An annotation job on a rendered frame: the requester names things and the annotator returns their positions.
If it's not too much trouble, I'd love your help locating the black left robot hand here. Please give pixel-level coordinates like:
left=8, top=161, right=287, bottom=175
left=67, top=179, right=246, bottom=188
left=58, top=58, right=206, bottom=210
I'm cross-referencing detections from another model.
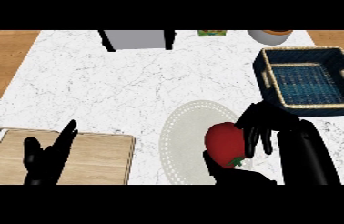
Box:
left=23, top=119, right=82, bottom=186

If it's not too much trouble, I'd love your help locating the grey appliance with black frame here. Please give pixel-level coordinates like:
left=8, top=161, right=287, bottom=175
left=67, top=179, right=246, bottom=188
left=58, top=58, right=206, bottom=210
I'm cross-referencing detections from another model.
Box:
left=98, top=29, right=178, bottom=53

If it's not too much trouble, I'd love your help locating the green box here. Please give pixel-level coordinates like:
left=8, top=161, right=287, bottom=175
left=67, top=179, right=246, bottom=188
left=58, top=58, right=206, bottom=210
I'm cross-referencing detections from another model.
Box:
left=198, top=29, right=229, bottom=37

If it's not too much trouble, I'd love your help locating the pale wooden cutting board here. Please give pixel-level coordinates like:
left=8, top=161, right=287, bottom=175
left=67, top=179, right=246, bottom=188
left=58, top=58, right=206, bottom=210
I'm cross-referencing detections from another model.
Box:
left=0, top=127, right=138, bottom=186

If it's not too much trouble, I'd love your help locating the dark blue wicker basket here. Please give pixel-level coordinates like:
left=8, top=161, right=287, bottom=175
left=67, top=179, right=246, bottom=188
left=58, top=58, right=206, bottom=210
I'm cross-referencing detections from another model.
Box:
left=251, top=46, right=344, bottom=117

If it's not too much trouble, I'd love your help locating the white oval placemat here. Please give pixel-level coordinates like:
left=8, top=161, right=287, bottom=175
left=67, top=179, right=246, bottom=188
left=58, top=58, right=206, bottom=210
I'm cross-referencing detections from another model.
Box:
left=158, top=99, right=254, bottom=186

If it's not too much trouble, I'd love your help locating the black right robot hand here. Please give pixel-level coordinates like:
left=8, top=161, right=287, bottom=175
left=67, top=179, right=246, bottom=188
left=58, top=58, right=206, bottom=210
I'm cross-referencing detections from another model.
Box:
left=203, top=101, right=343, bottom=186

